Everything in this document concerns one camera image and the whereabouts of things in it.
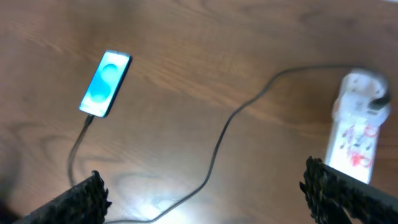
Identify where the blue screen Galaxy smartphone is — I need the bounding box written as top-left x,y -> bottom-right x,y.
78,50 -> 132,118

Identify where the black USB charging cable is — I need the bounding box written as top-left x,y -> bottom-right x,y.
67,63 -> 392,224

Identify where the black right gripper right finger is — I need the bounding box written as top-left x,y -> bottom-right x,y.
300,157 -> 397,224

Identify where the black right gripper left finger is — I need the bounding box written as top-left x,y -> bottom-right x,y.
13,170 -> 111,224

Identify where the white power strip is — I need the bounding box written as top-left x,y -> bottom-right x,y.
325,114 -> 382,185

